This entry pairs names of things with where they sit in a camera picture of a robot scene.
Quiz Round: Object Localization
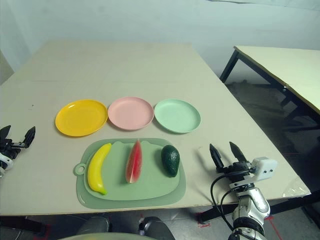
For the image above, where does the light green cutting board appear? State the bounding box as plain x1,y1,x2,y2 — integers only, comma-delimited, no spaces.
72,139,181,201

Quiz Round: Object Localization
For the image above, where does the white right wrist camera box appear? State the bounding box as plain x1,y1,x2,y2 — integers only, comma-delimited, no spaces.
250,156,278,181

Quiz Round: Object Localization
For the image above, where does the pink plastic plate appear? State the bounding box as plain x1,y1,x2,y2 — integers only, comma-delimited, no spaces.
107,96,155,130

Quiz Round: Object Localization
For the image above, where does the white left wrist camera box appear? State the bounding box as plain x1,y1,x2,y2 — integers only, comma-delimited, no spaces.
0,151,14,176

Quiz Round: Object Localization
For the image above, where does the dark green toy avocado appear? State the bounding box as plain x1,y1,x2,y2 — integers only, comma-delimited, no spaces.
160,144,181,179

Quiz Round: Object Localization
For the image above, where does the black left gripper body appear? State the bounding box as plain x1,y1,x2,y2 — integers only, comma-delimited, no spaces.
0,138,28,161

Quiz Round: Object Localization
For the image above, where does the red toy watermelon slice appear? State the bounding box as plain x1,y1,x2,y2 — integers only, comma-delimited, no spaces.
124,138,144,185

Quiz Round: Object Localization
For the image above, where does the yellow plastic plate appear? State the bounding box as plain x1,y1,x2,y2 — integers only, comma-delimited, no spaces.
55,99,109,137

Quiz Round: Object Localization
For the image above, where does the grey robot torso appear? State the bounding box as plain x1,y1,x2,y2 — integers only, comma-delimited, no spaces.
57,232,161,240

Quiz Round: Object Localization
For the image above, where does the grey robot right leg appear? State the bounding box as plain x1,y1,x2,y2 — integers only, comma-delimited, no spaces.
138,216,176,240

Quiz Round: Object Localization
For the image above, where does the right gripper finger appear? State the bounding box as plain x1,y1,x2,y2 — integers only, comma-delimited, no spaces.
209,143,224,168
229,141,251,164

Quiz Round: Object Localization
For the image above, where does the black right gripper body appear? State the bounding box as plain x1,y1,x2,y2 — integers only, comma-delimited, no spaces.
215,161,256,187

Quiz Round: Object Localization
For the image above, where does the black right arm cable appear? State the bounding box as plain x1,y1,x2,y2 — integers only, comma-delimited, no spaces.
210,172,238,236
219,188,241,231

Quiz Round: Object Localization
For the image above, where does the yellow toy banana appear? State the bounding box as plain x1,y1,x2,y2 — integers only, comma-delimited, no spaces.
87,142,112,196

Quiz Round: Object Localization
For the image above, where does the mint green plastic plate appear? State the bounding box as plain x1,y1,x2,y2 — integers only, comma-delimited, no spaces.
153,98,202,134

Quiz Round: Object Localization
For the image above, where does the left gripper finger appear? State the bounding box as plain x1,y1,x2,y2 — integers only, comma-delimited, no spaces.
23,126,36,148
0,125,12,141

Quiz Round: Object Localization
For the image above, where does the large green cutting mat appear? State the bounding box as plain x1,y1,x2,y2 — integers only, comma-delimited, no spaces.
75,137,187,207

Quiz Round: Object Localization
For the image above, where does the clear plastic film scrap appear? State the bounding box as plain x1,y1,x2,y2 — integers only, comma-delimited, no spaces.
282,178,312,198

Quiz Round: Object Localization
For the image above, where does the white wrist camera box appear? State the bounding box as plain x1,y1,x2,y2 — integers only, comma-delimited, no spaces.
250,156,278,181
0,151,14,176

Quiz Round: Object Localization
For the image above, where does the beige side table black frame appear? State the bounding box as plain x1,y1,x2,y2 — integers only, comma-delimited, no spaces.
219,45,320,161

